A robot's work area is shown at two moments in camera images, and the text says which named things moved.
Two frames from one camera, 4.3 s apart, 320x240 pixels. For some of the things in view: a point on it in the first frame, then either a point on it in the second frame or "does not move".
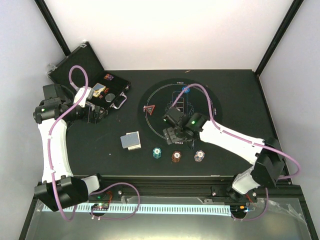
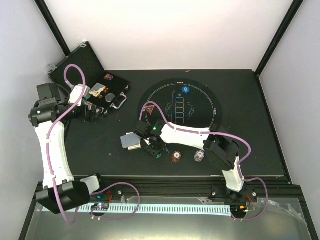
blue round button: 187,91 does not move
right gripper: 171,138 to 153,153
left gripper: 95,118 does not move
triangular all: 149,108 does not move
